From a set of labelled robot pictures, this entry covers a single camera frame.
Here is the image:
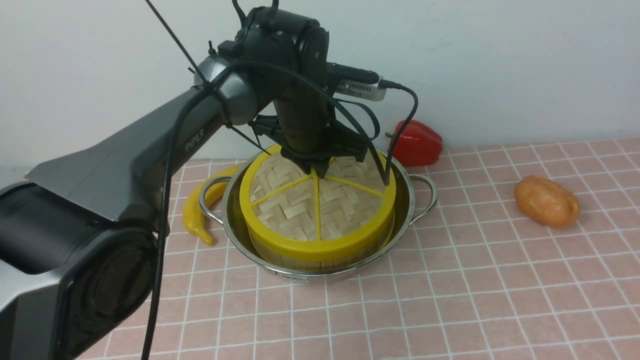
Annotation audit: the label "orange potato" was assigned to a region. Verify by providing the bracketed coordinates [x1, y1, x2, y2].
[513, 175, 581, 228]

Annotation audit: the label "red bell pepper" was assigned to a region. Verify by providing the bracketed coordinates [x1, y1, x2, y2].
[393, 120, 444, 167]

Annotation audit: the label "yellow bamboo steamer lid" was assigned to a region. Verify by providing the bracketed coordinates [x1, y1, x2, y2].
[239, 144, 397, 262]

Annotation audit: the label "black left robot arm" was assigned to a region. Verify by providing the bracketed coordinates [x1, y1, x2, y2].
[1, 0, 378, 360]

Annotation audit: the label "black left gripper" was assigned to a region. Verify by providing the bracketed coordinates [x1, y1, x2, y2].
[249, 95, 368, 179]

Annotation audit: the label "pink checkered tablecloth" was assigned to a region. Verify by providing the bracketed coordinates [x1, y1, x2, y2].
[150, 137, 640, 360]

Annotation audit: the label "yellow bamboo steamer basket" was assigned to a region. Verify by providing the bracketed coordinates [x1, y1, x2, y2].
[246, 210, 395, 271]

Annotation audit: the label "stainless steel pot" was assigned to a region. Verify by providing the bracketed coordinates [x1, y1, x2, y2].
[198, 159, 438, 284]

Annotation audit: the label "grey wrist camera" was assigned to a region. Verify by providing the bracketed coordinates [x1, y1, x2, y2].
[326, 63, 387, 101]

